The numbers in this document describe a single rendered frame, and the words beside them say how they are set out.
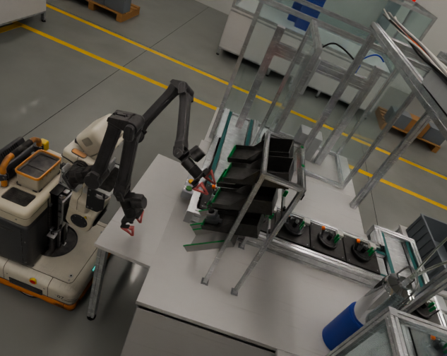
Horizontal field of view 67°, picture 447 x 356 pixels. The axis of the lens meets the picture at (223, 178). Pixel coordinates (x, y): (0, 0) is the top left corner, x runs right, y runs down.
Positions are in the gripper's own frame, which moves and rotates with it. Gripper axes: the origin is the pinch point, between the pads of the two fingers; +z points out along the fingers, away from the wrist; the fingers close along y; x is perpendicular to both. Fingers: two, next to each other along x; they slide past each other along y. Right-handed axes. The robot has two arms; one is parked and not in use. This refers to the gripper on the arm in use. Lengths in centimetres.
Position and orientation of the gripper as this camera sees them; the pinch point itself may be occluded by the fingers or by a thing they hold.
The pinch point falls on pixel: (210, 188)
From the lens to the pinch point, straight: 175.3
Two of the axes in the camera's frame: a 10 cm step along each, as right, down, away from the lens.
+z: 6.6, 7.3, 1.7
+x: -6.4, 4.4, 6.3
